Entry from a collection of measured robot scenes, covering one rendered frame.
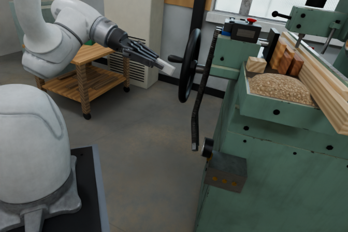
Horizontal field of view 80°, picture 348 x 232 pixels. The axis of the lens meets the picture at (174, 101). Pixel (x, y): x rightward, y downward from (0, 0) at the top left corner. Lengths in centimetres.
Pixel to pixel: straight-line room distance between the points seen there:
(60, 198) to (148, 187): 83
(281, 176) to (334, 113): 37
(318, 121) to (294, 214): 49
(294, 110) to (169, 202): 96
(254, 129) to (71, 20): 65
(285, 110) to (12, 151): 55
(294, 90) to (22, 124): 54
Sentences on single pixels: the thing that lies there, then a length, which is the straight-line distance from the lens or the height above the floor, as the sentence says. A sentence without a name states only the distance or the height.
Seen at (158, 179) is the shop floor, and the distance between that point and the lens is 140.
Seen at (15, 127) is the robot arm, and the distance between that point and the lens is 45.
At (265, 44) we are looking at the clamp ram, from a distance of 76.
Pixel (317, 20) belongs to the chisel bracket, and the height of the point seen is 104.
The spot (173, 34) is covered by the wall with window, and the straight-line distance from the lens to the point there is 230.
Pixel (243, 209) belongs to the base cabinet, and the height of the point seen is 36.
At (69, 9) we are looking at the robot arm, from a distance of 77.
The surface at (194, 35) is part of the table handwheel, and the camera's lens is 73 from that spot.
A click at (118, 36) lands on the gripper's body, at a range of 72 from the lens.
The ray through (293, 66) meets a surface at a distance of 69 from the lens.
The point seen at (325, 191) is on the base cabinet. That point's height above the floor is 57.
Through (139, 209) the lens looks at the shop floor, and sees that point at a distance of 129.
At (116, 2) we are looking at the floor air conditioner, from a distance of 223.
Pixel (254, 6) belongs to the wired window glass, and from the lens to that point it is 217.
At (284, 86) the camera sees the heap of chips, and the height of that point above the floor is 93.
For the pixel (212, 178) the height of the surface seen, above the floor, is 58.
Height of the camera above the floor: 111
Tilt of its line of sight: 31 degrees down
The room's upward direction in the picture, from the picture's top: 7 degrees clockwise
